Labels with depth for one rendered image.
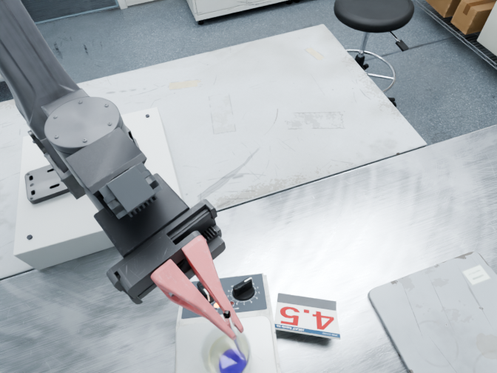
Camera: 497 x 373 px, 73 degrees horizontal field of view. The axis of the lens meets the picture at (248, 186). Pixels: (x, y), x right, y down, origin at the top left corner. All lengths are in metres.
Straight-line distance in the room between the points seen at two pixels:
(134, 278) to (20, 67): 0.22
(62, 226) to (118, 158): 0.38
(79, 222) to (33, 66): 0.30
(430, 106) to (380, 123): 1.54
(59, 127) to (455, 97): 2.31
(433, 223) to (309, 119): 0.32
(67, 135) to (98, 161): 0.05
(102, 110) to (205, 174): 0.40
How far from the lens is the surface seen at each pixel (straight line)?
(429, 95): 2.39
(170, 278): 0.28
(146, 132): 0.70
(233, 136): 0.73
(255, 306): 0.48
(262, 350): 0.45
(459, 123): 2.28
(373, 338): 0.56
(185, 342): 0.46
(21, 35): 0.38
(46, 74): 0.38
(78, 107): 0.31
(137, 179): 0.24
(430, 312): 0.59
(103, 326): 0.60
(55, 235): 0.62
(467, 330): 0.60
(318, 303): 0.55
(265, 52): 0.95
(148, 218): 0.30
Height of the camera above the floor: 1.43
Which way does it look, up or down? 56 degrees down
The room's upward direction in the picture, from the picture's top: 5 degrees counter-clockwise
